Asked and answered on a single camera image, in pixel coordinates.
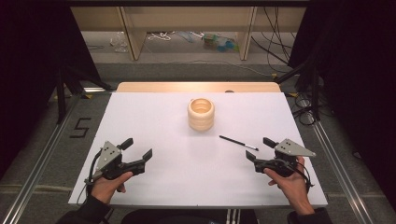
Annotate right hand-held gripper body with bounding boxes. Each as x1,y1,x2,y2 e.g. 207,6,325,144
253,138,317,178

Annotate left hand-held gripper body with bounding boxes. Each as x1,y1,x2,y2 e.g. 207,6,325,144
92,140,147,181

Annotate black pen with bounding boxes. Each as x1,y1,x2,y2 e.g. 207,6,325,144
219,134,260,152

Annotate beige ribbed pen holder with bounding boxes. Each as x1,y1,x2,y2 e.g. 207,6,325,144
187,97,216,133

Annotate person's left hand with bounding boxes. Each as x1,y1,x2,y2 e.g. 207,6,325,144
90,171,134,205

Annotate person's right hand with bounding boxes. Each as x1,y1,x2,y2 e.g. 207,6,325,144
263,156,313,205

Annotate white table board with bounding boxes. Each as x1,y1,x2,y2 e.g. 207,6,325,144
67,91,329,209

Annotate black metal stand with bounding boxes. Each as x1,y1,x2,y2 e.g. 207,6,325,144
274,57,322,122
55,63,113,125

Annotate wooden table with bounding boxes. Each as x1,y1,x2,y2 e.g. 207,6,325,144
116,81,282,93

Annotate black curtain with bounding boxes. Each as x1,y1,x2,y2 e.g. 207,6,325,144
0,4,104,181
288,4,396,203

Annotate clear plastic bottle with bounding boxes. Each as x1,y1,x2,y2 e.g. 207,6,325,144
108,31,130,53

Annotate beige wooden shelf unit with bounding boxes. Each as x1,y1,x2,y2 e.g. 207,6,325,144
70,6,308,62

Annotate colourful plastic toys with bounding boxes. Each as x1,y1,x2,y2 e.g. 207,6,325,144
201,33,240,53

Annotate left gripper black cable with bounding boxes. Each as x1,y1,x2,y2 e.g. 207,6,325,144
76,148,105,206

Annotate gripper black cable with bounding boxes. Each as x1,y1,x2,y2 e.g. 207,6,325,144
281,158,316,193
76,148,105,206

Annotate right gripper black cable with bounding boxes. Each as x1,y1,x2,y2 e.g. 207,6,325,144
281,158,316,193

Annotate coiled black cables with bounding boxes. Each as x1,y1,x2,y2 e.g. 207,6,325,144
291,92,318,127

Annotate aluminium floor rail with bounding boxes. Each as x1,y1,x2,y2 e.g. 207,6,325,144
303,102,376,224
0,92,82,224

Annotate hanging black cables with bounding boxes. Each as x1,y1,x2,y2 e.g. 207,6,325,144
249,6,297,75

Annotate white rope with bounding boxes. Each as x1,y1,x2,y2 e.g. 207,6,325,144
147,31,176,42

